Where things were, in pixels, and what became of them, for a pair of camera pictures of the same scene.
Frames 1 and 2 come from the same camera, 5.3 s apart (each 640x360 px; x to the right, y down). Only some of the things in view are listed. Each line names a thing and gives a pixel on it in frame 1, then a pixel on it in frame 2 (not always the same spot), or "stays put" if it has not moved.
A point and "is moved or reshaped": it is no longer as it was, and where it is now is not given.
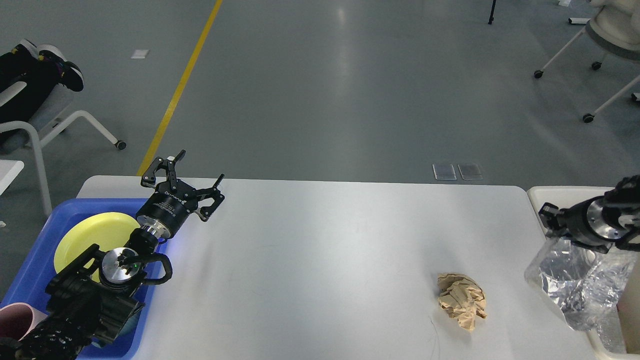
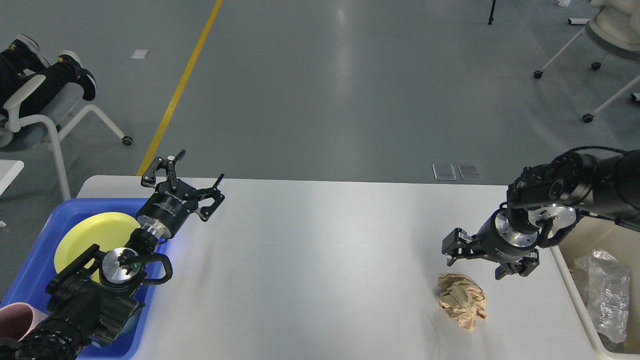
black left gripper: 173,201 stays put
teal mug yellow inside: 128,329 stays put
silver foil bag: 586,284 is moved or reshaped
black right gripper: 584,222 → 495,240
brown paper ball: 462,298 stays put
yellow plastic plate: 107,231 stays put
